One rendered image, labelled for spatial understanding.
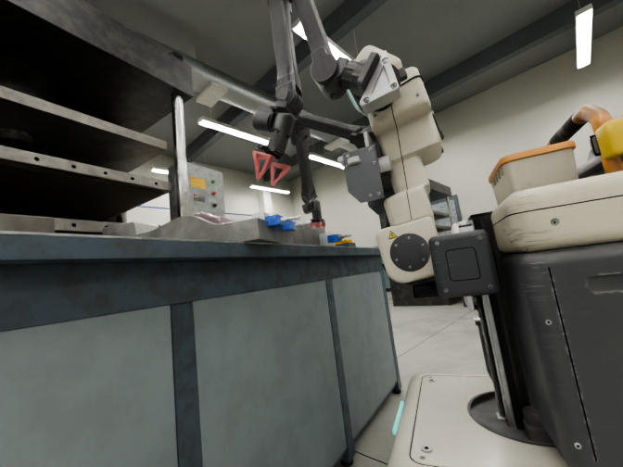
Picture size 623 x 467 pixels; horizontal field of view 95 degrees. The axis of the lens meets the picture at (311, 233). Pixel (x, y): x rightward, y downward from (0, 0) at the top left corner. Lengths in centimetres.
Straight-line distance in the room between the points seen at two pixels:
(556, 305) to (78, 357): 81
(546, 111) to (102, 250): 760
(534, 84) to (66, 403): 796
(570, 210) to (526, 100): 719
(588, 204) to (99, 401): 89
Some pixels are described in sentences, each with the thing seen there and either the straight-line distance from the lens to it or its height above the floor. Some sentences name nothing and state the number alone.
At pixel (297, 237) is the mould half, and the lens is 104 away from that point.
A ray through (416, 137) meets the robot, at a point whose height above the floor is 105.
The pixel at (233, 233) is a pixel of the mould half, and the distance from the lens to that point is 75.
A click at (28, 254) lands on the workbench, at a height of 77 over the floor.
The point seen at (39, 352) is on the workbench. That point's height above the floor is 63.
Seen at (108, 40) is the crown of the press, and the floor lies 187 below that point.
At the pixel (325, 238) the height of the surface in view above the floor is 83.
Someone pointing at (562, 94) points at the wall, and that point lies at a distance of 779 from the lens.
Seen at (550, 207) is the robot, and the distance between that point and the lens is 69.
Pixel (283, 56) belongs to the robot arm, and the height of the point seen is 134.
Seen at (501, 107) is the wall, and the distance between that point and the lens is 790.
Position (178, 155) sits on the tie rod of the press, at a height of 143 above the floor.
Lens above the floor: 69
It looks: 8 degrees up
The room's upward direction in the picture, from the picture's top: 7 degrees counter-clockwise
